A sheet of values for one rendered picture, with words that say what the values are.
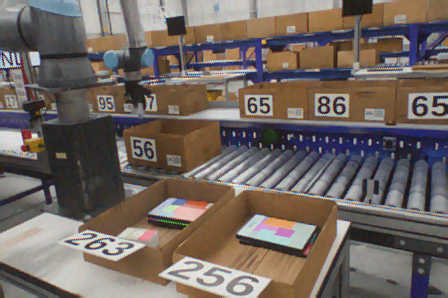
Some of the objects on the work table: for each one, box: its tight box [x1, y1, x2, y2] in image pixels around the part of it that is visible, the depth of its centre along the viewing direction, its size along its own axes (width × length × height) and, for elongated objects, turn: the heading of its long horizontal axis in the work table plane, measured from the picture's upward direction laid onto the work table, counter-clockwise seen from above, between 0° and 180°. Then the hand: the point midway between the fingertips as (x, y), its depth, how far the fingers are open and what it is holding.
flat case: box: [236, 214, 319, 254], centre depth 98 cm, size 14×19×2 cm
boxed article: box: [117, 228, 160, 247], centre depth 98 cm, size 6×10×5 cm, turn 87°
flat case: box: [239, 230, 321, 258], centre depth 97 cm, size 14×19×2 cm
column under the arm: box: [40, 113, 140, 223], centre depth 130 cm, size 26×26×33 cm
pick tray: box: [78, 178, 235, 286], centre depth 104 cm, size 28×38×10 cm
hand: (141, 116), depth 195 cm, fingers closed
